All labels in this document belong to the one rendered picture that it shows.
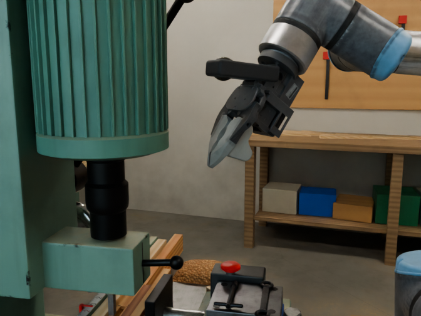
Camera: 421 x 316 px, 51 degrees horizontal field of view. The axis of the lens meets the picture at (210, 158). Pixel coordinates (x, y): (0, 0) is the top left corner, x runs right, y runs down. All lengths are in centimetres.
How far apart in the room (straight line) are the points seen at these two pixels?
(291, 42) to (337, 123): 307
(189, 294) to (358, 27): 55
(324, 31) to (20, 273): 58
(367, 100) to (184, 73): 160
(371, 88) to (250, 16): 117
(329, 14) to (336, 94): 299
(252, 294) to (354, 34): 44
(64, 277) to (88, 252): 6
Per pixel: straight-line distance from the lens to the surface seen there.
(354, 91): 374
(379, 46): 78
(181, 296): 84
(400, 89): 375
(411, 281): 109
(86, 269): 65
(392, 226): 330
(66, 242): 65
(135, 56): 54
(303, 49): 73
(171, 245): 96
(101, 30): 53
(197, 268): 89
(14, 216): 63
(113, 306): 69
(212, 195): 410
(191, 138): 406
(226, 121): 71
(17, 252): 65
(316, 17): 75
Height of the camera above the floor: 129
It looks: 10 degrees down
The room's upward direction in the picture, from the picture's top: straight up
